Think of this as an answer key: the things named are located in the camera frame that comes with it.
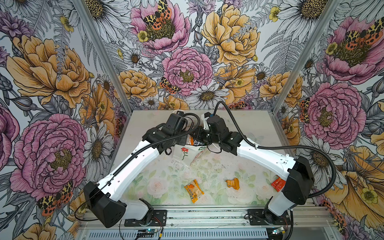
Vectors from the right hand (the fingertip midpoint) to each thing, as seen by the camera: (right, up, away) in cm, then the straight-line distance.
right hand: (190, 137), depth 76 cm
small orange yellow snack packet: (+2, -29, +5) cm, 30 cm away
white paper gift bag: (-2, -9, +3) cm, 10 cm away
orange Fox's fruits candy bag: (+1, -1, -2) cm, 3 cm away
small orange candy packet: (+24, -26, +8) cm, 37 cm away
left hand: (-5, -1, 0) cm, 5 cm away
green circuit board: (+40, -44, -5) cm, 60 cm away
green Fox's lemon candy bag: (+4, -3, +3) cm, 6 cm away
